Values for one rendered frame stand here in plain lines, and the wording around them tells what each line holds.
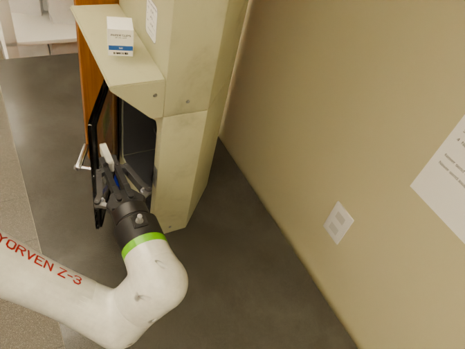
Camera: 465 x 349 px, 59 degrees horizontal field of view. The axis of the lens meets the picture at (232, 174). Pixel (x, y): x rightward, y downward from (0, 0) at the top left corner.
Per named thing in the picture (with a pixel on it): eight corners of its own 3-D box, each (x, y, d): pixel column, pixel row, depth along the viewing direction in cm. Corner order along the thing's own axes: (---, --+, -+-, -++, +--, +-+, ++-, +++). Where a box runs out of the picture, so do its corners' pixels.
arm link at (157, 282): (208, 291, 78) (167, 290, 69) (167, 327, 82) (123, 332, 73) (180, 233, 86) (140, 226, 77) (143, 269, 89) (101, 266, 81)
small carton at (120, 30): (131, 43, 90) (131, 17, 86) (133, 56, 87) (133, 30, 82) (107, 42, 88) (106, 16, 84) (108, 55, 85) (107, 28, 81)
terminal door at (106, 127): (118, 156, 137) (117, 49, 109) (98, 232, 116) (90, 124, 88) (116, 156, 137) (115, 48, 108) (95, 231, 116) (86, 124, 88)
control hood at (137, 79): (118, 39, 108) (118, 3, 101) (163, 118, 91) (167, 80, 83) (73, 43, 103) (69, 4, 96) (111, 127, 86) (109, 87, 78)
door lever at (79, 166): (103, 151, 111) (102, 143, 109) (95, 176, 104) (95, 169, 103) (82, 147, 110) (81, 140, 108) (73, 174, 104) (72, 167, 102)
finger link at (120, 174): (128, 197, 88) (134, 195, 89) (113, 160, 94) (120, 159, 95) (127, 208, 91) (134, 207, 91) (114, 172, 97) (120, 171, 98)
